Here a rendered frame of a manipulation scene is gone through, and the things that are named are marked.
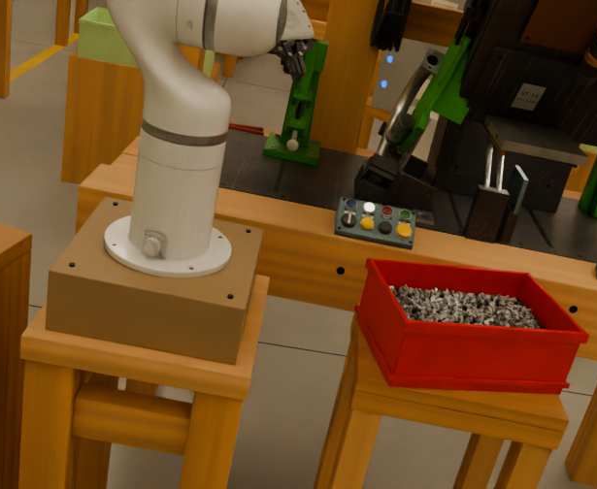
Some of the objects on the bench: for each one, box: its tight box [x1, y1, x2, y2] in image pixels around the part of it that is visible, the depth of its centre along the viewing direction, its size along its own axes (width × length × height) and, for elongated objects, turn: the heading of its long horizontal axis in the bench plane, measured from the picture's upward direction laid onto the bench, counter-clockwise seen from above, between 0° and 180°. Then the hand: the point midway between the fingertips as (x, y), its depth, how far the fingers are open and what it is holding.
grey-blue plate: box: [497, 165, 529, 243], centre depth 158 cm, size 10×2×14 cm, turn 154°
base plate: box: [218, 129, 597, 264], centre depth 176 cm, size 42×110×2 cm, turn 64°
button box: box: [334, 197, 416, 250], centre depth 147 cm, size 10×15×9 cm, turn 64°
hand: (296, 68), depth 151 cm, fingers closed
